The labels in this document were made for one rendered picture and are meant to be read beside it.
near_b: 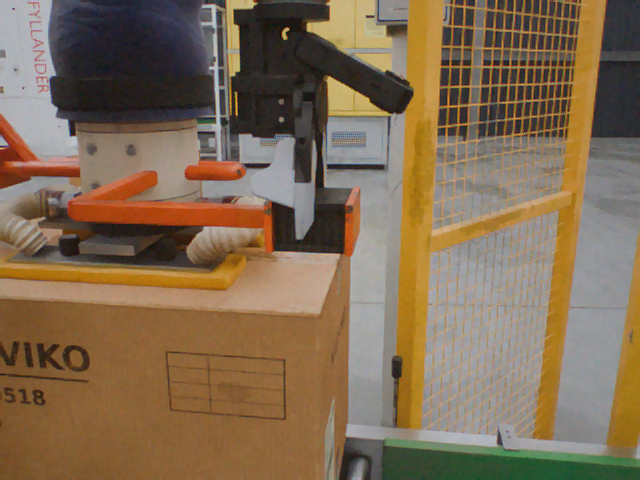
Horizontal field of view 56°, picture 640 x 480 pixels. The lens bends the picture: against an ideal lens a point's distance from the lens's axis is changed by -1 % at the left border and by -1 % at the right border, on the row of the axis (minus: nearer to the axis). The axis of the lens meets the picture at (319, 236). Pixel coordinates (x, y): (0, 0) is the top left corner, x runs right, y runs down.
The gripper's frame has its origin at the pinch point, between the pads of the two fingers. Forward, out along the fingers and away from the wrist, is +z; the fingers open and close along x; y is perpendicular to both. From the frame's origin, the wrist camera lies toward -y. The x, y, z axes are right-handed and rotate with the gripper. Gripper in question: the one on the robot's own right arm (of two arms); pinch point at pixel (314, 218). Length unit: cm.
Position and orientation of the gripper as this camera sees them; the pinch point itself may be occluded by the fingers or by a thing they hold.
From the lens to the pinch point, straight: 60.5
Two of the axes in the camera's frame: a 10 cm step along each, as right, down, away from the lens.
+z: 0.0, 9.6, 2.7
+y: -9.9, -0.4, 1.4
